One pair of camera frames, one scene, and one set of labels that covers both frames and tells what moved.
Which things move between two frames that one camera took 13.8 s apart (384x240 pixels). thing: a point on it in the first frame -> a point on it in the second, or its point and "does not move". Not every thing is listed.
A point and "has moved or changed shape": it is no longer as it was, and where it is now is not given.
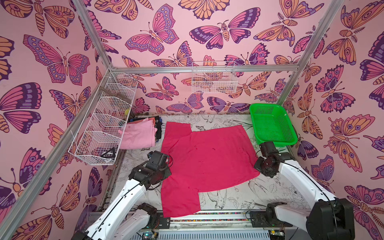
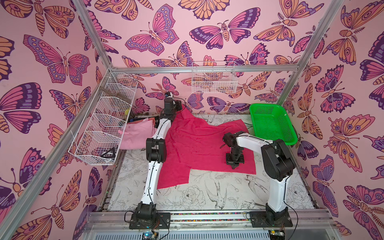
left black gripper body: x=163 y=173 -> x=176 y=108
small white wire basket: x=214 y=77 does not move
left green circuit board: x=148 y=235 does not move
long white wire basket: x=99 y=139 does not move
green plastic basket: x=272 y=123 does not move
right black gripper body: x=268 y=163 -> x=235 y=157
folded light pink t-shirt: x=138 y=135 does not move
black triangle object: x=113 y=149 does not move
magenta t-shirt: x=194 y=161 has moved or changed shape
